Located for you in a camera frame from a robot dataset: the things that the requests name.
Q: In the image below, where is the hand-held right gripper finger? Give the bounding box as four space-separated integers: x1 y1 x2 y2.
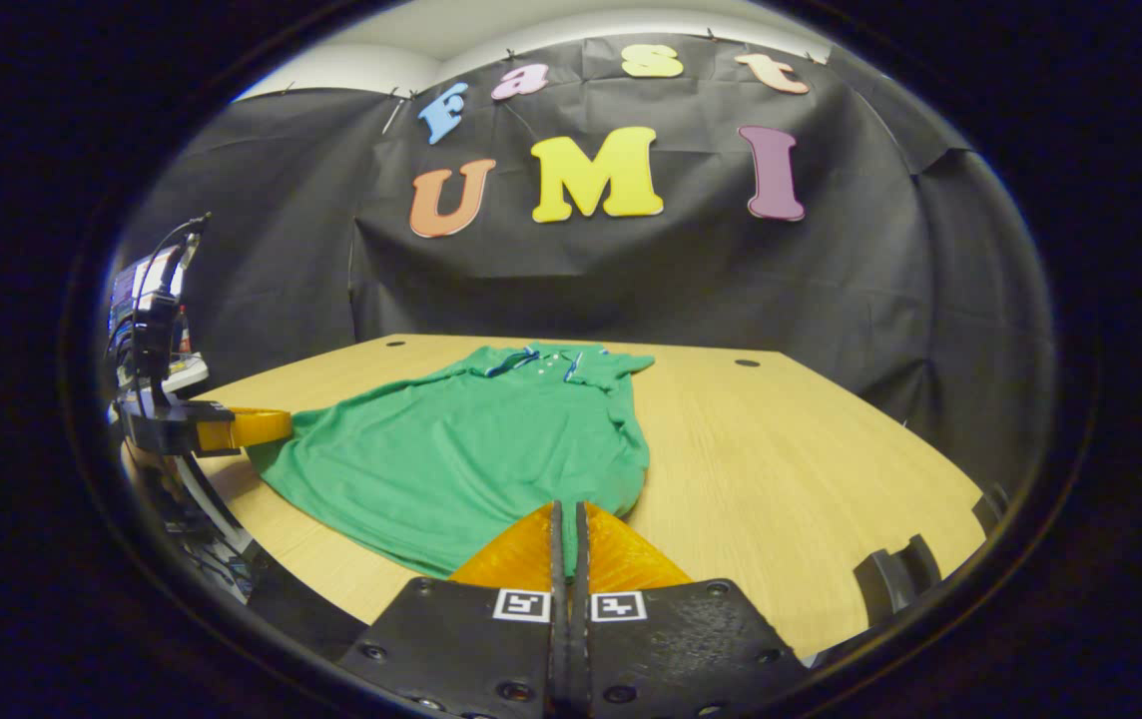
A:
334 499 574 719
571 499 814 719

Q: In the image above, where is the green T-shirt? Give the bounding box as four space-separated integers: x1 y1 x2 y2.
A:
245 342 656 582

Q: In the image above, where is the white side desk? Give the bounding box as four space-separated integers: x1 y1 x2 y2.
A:
164 352 213 392

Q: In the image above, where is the computer monitor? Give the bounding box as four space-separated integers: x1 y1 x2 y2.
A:
109 248 188 336

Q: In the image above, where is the black backdrop cloth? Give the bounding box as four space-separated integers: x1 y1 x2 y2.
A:
117 33 1061 500

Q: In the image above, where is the black chair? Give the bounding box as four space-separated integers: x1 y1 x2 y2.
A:
801 482 1013 670

